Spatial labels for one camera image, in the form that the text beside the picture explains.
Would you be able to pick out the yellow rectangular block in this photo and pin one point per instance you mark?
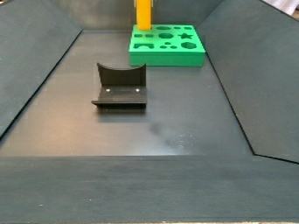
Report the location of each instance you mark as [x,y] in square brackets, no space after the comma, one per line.
[143,11]

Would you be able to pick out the green shape sorting board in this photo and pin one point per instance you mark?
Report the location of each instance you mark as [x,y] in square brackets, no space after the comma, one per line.
[167,45]

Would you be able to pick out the black curved holder stand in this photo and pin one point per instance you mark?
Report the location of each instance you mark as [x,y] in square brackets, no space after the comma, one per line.
[122,86]

